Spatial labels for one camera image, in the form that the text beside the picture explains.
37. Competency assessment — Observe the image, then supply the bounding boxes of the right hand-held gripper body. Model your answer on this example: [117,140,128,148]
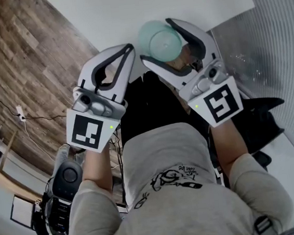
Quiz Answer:
[175,57,245,131]

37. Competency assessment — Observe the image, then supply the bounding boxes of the light wooden desk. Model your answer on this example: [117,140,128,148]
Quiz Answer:
[0,162,43,206]

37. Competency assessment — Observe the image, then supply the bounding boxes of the person's black trousers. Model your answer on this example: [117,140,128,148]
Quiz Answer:
[113,64,218,154]

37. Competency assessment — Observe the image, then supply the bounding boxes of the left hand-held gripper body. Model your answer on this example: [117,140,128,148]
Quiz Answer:
[60,82,132,157]

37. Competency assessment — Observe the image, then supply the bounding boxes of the person's left forearm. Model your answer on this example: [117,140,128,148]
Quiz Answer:
[78,146,116,197]

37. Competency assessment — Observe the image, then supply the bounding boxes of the person's right forearm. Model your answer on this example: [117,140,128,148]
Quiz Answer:
[209,117,253,179]

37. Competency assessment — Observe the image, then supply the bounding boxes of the black office chair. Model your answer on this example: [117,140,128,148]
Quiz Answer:
[238,94,291,172]

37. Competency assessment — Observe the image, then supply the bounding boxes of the white square table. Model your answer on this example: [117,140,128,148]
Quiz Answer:
[42,0,261,85]

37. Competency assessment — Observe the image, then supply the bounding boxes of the black framed white board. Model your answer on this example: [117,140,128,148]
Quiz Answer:
[8,193,42,230]

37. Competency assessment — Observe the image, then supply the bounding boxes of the person's grey printed t-shirt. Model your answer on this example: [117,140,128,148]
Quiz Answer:
[56,112,294,235]

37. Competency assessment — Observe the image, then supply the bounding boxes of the white power strip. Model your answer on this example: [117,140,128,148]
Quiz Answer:
[15,105,26,123]

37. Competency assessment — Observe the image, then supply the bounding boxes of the black strap buckle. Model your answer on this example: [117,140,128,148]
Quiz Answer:
[252,214,275,235]

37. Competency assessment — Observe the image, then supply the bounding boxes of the aqua dimpled glass cup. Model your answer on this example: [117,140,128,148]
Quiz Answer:
[137,17,185,65]

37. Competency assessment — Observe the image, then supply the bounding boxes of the white floor cable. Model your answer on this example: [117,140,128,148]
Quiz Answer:
[23,118,55,159]

